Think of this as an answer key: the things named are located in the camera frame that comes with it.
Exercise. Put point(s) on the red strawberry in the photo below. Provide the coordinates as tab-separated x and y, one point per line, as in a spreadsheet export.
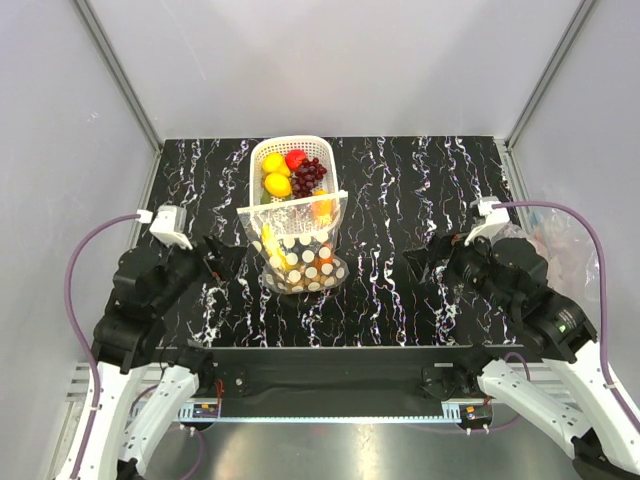
295	158

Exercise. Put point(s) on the purple red grape bunch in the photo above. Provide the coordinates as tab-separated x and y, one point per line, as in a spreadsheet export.
307	178

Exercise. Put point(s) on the clear dotted zip bag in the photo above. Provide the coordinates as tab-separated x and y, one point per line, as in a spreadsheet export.
294	218

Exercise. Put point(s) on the upper yellow lemon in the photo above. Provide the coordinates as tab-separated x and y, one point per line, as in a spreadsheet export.
275	162

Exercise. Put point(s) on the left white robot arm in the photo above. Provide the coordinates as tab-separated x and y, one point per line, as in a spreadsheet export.
109	443

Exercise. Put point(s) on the dark blue grape bunch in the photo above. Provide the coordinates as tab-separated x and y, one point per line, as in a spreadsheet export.
300	244

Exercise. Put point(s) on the right connector block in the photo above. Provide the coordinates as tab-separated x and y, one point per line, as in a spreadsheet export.
478	412

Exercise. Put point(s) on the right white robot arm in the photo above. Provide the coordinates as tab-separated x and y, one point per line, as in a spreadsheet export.
596	432

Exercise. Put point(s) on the connector block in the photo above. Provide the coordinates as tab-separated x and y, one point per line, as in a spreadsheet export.
205	410
478	412

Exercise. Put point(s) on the green leaf pieces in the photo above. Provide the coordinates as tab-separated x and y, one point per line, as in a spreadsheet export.
268	198

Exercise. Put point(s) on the left connector block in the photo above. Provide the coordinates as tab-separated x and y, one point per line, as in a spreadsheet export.
205	410

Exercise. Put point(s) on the aluminium frame rail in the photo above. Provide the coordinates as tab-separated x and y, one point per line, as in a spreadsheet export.
406	405

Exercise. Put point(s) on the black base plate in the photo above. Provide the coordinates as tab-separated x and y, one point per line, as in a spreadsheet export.
332	367

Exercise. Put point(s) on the pile of spare zip bags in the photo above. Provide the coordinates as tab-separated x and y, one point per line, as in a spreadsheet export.
573	246

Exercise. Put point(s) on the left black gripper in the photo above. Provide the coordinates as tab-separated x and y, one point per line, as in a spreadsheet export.
227	254

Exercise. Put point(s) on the yellow banana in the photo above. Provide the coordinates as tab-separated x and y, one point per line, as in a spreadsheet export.
276	256

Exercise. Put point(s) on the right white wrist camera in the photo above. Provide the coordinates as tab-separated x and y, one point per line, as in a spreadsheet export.
488	219

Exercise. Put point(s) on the orange yellow mango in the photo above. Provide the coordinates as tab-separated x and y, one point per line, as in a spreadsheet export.
322	211

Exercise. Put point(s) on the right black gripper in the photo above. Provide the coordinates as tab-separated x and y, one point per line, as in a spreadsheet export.
422	259

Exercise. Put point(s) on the orange fruit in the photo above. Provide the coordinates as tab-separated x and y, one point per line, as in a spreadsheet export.
325	254

